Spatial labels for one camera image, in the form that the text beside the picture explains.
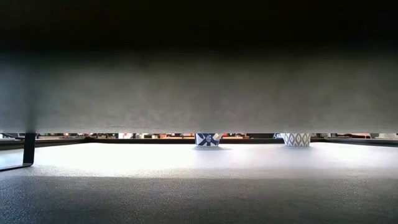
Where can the blue white background object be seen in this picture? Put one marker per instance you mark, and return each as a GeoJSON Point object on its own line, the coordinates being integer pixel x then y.
{"type": "Point", "coordinates": [277, 136]}

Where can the grey shelf board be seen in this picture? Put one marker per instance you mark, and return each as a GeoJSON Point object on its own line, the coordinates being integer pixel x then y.
{"type": "Point", "coordinates": [199, 93]}

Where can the blue white pattern mug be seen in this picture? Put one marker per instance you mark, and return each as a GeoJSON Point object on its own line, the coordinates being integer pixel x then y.
{"type": "Point", "coordinates": [206, 140]}

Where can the black table edge rail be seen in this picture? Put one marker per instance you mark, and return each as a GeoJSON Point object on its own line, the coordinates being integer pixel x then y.
{"type": "Point", "coordinates": [155, 141]}

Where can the black metal shelf leg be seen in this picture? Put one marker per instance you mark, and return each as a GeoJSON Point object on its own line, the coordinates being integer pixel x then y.
{"type": "Point", "coordinates": [29, 149]}

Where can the grey diamond pattern mug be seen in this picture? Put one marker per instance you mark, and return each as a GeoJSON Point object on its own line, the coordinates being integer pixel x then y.
{"type": "Point", "coordinates": [297, 140]}

